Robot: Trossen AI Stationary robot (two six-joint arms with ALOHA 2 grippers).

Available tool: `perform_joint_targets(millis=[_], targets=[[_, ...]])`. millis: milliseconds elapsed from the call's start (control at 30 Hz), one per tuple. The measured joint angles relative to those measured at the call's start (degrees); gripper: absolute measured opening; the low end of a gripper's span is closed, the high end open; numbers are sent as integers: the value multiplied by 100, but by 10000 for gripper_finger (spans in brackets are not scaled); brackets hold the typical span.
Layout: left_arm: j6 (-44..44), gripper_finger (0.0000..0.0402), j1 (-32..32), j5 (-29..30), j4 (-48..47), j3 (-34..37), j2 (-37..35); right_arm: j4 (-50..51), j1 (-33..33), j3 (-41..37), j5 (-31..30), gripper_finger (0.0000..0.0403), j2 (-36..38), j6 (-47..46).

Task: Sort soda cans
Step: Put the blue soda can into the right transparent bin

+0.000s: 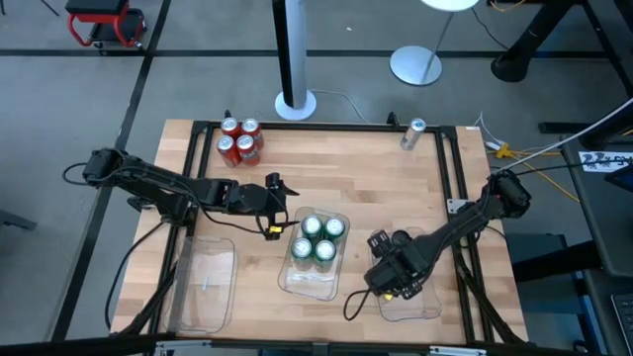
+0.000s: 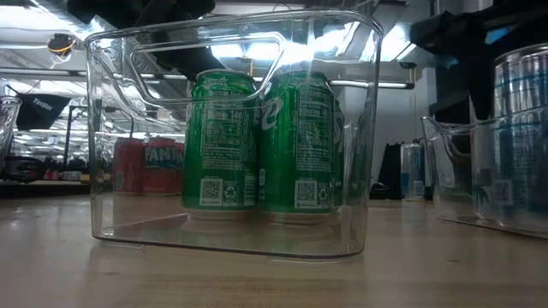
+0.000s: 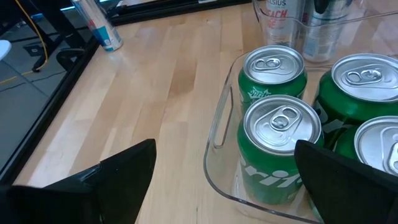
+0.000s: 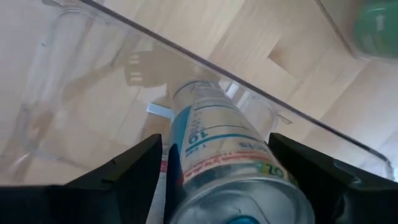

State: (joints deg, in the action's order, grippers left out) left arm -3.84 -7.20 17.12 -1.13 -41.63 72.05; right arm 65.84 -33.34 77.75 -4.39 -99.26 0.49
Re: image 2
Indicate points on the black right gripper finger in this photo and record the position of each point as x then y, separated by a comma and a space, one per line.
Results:
480, 85

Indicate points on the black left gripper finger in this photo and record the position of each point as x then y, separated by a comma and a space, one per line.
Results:
188, 55

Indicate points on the green Sprite soda can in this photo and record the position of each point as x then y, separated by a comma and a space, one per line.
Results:
339, 149
218, 149
295, 149

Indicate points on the red Fanta soda can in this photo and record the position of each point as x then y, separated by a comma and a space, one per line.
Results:
180, 171
162, 171
128, 167

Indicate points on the clear plastic bin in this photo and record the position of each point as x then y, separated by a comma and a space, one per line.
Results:
128, 226
454, 205
8, 124

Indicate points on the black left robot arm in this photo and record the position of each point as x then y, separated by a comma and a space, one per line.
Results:
103, 10

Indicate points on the white ceiling light tube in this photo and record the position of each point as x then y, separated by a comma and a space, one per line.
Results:
377, 84

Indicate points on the black standing panel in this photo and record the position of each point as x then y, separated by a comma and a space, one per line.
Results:
390, 171

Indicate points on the black photo softbox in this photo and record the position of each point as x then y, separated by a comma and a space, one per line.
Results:
40, 111

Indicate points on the black aluminium table frame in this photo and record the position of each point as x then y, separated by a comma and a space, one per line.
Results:
43, 191

